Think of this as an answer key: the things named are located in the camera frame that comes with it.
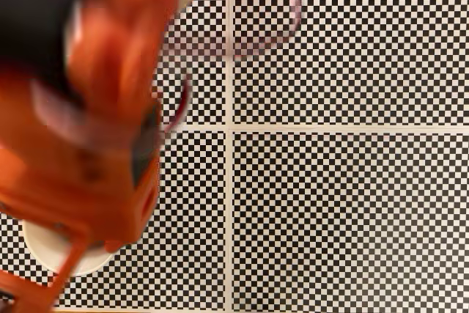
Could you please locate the white paper cup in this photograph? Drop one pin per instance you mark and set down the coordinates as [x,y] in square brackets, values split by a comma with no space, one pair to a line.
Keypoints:
[91,263]

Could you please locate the black white checkerboard paper sheet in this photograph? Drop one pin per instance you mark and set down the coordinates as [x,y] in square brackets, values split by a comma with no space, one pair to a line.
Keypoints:
[329,236]
[205,82]
[183,254]
[366,71]

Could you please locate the orange camera mount with board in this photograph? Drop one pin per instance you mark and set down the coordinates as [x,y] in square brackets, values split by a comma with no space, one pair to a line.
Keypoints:
[66,272]

